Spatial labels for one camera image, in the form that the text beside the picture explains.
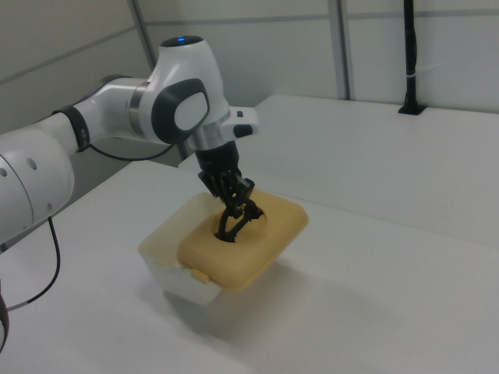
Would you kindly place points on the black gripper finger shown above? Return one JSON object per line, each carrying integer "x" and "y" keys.
{"x": 245, "y": 189}
{"x": 226, "y": 191}

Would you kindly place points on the grey partition post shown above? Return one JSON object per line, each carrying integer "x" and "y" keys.
{"x": 341, "y": 46}

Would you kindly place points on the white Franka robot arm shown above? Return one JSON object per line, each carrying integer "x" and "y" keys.
{"x": 183, "y": 66}

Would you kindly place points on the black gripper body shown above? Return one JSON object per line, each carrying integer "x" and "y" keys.
{"x": 218, "y": 163}

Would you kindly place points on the black stand pole with base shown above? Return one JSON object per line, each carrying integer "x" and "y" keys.
{"x": 409, "y": 58}

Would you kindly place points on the white plastic tool case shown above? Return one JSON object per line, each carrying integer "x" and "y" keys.
{"x": 187, "y": 288}

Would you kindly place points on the tan plastic case lid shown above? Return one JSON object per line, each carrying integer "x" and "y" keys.
{"x": 241, "y": 261}

